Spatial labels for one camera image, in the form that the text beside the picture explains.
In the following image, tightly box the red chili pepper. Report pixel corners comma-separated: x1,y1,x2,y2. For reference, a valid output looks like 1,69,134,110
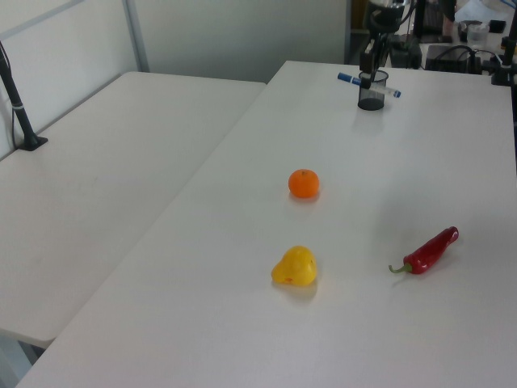
388,226,460,276

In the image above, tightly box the blue and white marker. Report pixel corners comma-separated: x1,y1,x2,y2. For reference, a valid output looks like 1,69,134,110
337,72,402,99

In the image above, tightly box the black camera stand pole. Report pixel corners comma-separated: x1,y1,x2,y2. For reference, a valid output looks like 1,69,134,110
0,40,48,152

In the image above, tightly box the brown wooden cabinet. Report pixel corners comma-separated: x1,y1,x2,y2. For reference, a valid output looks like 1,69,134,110
350,0,369,34

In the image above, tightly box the black electronics box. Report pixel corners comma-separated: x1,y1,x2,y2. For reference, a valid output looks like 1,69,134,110
424,44,482,74

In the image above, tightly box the clear plastic container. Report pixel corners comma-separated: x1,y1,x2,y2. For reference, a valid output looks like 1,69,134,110
465,23,490,45

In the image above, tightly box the orange mandarin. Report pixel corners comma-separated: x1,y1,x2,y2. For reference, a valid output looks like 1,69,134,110
288,168,321,199

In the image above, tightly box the black mesh pen cup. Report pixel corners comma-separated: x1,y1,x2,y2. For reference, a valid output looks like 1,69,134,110
357,69,389,112

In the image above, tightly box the black Franka gripper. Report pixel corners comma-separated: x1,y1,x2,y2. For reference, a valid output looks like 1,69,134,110
359,32,391,91

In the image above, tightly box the black camera clamp stand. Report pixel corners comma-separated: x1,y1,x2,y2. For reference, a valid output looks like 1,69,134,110
490,35,517,86

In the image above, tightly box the grey partition frame post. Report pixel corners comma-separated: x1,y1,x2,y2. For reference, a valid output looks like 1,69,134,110
123,0,150,74

